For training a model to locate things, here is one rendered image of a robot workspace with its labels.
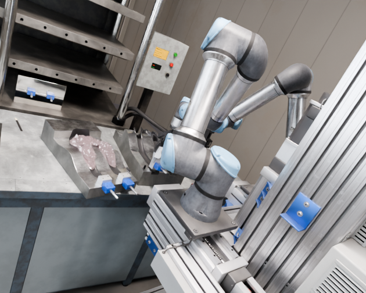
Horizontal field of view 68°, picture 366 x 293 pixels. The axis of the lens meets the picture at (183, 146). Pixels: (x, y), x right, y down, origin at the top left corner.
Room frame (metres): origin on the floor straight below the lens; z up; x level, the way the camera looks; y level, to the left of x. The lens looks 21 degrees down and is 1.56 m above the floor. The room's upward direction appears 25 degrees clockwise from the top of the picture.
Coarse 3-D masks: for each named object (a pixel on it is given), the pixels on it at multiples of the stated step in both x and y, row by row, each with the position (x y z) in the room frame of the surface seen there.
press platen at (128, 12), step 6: (90, 0) 1.69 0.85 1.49; (96, 0) 1.71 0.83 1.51; (102, 0) 1.73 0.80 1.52; (108, 0) 1.75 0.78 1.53; (108, 6) 1.76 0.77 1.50; (114, 6) 1.78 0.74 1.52; (120, 6) 1.80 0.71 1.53; (126, 6) 2.18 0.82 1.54; (120, 12) 1.81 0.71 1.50; (126, 12) 1.83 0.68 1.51; (132, 12) 1.85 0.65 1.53; (132, 18) 1.86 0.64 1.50; (138, 18) 1.88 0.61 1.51; (144, 18) 1.91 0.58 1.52
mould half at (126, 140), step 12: (120, 132) 1.58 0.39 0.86; (132, 132) 1.48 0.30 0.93; (120, 144) 1.48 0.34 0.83; (132, 144) 1.40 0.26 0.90; (144, 144) 1.46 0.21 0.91; (132, 156) 1.32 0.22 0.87; (132, 168) 1.28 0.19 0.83; (144, 180) 1.21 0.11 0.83; (156, 180) 1.25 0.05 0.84; (168, 180) 1.30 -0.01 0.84; (180, 180) 1.35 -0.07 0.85
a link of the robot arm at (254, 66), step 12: (252, 48) 0.97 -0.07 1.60; (264, 48) 0.99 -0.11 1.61; (252, 60) 0.98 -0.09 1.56; (264, 60) 1.00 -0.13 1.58; (240, 72) 1.04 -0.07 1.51; (252, 72) 1.01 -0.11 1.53; (228, 84) 1.11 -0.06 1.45; (240, 84) 1.06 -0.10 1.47; (228, 96) 1.10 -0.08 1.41; (240, 96) 1.09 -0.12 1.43; (216, 108) 1.15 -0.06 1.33; (228, 108) 1.13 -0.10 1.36; (216, 120) 1.17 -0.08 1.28; (216, 132) 1.22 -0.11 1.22
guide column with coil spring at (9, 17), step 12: (12, 0) 1.41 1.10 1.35; (12, 12) 1.41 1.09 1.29; (12, 24) 1.42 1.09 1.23; (0, 36) 1.41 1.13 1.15; (12, 36) 1.44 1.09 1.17; (0, 48) 1.40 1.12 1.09; (0, 60) 1.40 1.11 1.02; (0, 72) 1.40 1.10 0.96; (0, 84) 1.41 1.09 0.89; (0, 96) 1.42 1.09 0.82
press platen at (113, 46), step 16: (0, 0) 1.60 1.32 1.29; (0, 16) 1.42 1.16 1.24; (16, 16) 1.46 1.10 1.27; (32, 16) 1.55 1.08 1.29; (48, 16) 1.80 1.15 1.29; (64, 16) 2.15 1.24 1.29; (48, 32) 1.56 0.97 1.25; (64, 32) 1.61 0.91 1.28; (80, 32) 1.77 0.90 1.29; (96, 32) 2.10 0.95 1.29; (96, 48) 1.73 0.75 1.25; (112, 48) 1.79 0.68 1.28
